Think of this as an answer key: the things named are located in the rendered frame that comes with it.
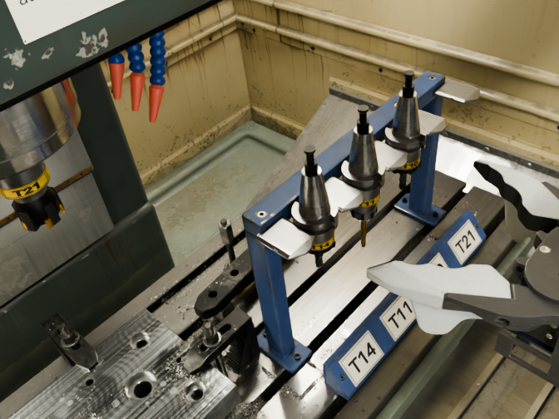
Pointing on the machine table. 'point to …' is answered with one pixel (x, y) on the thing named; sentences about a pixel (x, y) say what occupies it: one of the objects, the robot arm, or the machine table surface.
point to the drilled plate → (136, 382)
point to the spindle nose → (37, 128)
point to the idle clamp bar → (241, 274)
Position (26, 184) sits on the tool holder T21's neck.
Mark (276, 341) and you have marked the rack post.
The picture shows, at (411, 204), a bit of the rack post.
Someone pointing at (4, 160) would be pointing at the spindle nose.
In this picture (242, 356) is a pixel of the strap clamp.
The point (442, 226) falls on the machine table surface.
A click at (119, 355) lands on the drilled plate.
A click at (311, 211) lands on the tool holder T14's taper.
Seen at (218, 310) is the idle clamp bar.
